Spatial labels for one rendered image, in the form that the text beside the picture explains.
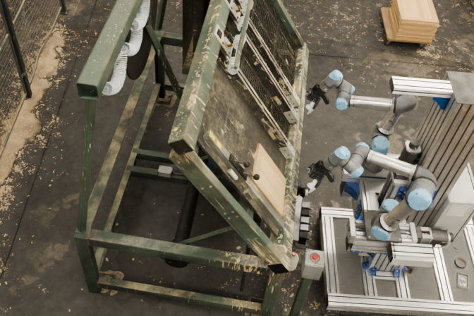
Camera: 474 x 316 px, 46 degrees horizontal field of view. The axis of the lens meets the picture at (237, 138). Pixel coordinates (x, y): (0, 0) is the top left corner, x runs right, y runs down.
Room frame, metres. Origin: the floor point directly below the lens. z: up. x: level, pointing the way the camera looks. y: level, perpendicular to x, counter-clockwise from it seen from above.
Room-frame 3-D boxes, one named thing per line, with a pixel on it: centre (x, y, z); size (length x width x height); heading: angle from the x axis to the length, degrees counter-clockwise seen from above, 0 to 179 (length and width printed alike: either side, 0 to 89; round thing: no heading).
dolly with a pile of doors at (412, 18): (5.44, -1.80, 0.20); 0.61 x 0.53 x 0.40; 3
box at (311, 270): (1.77, -0.57, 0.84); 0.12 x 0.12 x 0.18; 87
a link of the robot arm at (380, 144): (2.49, -0.96, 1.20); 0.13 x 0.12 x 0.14; 169
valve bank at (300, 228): (2.21, -0.52, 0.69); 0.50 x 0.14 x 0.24; 177
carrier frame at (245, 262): (2.85, 0.23, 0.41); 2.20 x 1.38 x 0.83; 177
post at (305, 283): (1.77, -0.57, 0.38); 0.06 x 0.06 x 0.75; 87
